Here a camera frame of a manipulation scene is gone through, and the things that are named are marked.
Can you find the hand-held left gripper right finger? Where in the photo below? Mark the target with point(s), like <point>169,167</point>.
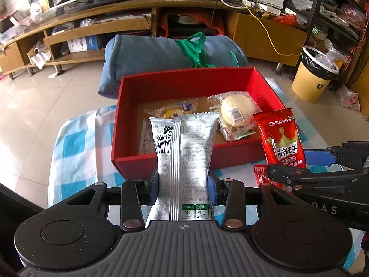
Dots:
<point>211,190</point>

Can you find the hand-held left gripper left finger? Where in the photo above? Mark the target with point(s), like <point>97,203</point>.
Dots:
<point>153,190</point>

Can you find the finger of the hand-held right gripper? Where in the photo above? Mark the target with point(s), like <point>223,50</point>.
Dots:
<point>315,157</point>
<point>285,174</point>

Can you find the red cardboard box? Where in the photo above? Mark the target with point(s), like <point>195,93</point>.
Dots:
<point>135,161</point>

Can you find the red spicy strip packet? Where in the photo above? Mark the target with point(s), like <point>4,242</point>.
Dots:
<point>281,138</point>

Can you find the purple and silver snack packet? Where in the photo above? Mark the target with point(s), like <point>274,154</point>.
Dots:
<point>187,155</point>

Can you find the yellow pastry packet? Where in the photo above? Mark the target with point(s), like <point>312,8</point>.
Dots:
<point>173,111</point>

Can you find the clear bread packet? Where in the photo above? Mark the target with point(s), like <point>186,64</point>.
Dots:
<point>236,106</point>

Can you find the small red and white sachet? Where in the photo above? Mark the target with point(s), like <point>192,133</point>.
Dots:
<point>260,174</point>

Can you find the white plastic bag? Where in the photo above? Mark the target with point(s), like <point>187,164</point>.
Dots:
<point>350,99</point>

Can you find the yellow trash bin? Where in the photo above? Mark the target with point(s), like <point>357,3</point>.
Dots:
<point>308,83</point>

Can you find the blue checked tablecloth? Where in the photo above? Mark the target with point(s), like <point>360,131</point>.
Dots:
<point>75,150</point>

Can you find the clear plastic bag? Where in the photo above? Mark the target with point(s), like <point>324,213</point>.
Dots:
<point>331,54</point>

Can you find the wooden television cabinet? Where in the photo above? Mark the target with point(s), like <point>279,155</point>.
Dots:
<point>268,34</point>

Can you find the rolled blue blanket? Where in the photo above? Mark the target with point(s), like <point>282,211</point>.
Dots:
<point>138,54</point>

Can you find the red plastic bag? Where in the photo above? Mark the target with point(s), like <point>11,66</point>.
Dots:
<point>286,20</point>

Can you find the pink plastic bag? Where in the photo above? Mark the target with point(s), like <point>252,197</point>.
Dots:
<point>351,14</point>

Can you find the white printed box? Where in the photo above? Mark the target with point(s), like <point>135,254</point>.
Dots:
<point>79,44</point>

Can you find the orange bag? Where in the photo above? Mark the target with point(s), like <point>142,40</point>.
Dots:
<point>214,24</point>

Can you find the white paper bag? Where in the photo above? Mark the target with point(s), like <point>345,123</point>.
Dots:
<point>39,57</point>

